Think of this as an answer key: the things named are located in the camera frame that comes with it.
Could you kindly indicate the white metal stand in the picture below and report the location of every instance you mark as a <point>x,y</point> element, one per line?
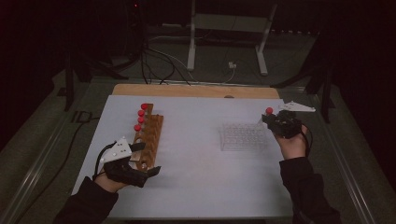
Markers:
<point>191,46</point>

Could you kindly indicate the clear acrylic test tube rack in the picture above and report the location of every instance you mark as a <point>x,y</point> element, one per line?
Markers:
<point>243,137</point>

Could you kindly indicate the wooden test tube rack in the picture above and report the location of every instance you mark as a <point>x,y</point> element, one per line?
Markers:
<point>154,133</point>

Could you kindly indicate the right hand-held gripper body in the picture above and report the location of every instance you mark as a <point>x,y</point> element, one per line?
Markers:
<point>288,124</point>

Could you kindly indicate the white table sheet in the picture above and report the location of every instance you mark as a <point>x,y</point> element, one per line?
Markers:
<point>193,180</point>

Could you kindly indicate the red-capped test tube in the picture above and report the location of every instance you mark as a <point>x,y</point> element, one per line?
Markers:
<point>141,113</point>
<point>140,120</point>
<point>269,110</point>
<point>137,127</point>
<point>144,106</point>

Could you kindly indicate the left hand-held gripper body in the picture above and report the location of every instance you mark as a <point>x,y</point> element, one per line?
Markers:
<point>120,149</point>

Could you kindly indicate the white plug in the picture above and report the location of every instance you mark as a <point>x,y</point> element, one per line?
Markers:
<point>232,65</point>

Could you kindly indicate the aluminium frame rail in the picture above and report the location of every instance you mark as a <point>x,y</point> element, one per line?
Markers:
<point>342,168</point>
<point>34,165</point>

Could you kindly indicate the black stand legs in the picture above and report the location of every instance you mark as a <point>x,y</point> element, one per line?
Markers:
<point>69,84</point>
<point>326,93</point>

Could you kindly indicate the person's right hand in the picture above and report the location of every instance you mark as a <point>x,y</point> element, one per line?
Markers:
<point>292,146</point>

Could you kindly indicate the person's left hand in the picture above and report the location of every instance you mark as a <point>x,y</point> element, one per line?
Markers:
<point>109,183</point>

